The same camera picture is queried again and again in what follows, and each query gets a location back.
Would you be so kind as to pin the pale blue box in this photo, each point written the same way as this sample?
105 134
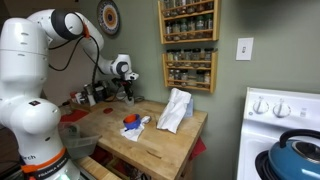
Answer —
190 108

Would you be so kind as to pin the small clear cup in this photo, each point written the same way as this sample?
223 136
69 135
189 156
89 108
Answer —
146 119

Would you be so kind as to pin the red silicone mat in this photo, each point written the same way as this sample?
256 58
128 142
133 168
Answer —
75 116

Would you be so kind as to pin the white light switch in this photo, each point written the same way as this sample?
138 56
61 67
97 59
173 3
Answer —
244 49

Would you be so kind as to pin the small red lid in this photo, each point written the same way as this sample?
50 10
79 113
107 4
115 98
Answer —
108 110

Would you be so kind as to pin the clear plastic container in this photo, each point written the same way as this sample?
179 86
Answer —
129 101

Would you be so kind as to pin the blue kettle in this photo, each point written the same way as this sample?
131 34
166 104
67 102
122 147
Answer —
293 163

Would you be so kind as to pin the white electric stove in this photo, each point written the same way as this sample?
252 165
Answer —
266 133

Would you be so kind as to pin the black lid spice jar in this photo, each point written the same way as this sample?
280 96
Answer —
66 107

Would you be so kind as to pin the wooden spice rack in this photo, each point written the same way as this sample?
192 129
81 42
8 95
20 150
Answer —
188 87
188 40

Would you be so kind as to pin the white crumpled cloth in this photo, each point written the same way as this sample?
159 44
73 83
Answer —
173 111

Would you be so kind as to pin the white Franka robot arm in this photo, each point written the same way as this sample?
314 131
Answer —
23 50

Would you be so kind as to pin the orange bowl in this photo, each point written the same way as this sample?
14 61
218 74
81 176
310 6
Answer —
131 118

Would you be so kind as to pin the red hanging cloth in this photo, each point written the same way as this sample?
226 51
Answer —
198 148

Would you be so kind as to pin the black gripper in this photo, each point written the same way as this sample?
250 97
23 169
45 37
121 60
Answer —
121 83

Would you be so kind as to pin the small round dish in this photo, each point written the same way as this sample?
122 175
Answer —
139 99

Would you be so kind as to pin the black stove burner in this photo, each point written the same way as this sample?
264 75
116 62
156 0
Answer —
263 165

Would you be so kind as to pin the wrist mounted camera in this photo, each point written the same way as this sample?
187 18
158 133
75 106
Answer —
132 76

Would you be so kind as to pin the decorative wall plate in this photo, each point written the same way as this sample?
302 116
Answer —
108 16

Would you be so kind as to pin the clear plastic bin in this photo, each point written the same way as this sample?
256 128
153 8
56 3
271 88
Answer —
78 145

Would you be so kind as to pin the white stove knob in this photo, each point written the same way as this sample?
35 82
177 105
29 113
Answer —
281 109
261 106

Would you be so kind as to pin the red lid spice jar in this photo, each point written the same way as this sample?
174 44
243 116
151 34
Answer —
72 97

